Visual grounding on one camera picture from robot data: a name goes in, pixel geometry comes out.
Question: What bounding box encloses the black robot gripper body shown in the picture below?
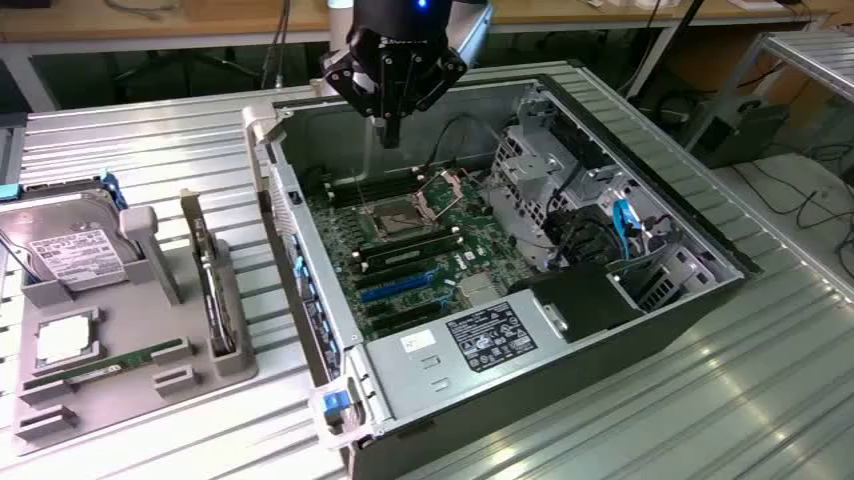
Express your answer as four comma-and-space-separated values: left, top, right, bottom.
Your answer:
350, 0, 457, 120

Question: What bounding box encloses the black graphics card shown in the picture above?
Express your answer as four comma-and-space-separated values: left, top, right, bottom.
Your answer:
179, 188, 239, 352

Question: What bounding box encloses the metal socket cover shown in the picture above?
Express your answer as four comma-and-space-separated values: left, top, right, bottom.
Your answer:
412, 168, 474, 217

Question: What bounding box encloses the wooden desk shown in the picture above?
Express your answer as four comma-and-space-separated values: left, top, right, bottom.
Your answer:
0, 0, 837, 112

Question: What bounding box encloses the grey metal disk bay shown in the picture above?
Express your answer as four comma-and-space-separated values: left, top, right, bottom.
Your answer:
489, 122, 644, 272

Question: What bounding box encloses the CPU socket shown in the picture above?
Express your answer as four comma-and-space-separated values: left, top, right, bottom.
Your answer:
369, 199, 428, 239

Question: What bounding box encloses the green motherboard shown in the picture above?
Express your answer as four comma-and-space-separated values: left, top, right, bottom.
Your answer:
303, 167, 517, 342

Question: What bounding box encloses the black installed RAM stick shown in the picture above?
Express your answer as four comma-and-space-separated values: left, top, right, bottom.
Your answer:
362, 238, 457, 267

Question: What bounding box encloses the blue disk carrier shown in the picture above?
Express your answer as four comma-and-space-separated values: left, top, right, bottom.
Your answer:
97, 169, 131, 212

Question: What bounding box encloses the blue expansion slot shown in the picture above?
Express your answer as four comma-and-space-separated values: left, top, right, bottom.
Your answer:
358, 272, 441, 304

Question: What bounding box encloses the silver chipset heatsink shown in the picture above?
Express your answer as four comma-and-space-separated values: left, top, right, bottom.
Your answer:
458, 277, 501, 307

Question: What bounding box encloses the open black PC case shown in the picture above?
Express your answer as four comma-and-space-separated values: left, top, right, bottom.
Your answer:
241, 58, 767, 480

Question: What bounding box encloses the black expansion slot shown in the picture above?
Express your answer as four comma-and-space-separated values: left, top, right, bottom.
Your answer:
369, 299, 448, 332

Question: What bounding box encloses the silver hard disk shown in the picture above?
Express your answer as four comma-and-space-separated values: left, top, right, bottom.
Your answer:
0, 191, 146, 294

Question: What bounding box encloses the metal slat side table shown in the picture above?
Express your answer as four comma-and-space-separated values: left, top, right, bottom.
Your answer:
718, 31, 854, 151

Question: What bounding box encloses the grey power supply unit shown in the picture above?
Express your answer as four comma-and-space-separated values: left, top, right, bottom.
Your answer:
364, 289, 577, 422

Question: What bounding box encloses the grey parts rack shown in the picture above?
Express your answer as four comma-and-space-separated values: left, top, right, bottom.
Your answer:
11, 204, 262, 457

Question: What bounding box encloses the green RAM stick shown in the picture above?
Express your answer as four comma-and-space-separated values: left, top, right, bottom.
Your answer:
22, 339, 186, 392

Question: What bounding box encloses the silver CPU chip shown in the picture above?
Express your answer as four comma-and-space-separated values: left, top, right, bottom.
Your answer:
35, 316, 99, 365

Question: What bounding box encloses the black wire inside case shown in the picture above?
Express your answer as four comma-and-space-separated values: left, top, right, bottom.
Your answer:
429, 113, 501, 169

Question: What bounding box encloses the black hanging cable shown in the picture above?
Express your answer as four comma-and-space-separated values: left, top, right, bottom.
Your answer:
265, 0, 294, 90

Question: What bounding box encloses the blue wire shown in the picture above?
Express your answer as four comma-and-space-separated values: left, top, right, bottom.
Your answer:
609, 198, 644, 262

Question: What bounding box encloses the black box with handle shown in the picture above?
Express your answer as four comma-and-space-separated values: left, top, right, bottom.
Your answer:
685, 99, 791, 170

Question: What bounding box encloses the black plastic air duct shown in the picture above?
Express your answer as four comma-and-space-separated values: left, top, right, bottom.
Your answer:
506, 261, 648, 345

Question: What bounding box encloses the black floor cable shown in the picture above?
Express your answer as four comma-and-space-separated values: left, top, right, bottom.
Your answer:
733, 143, 854, 232

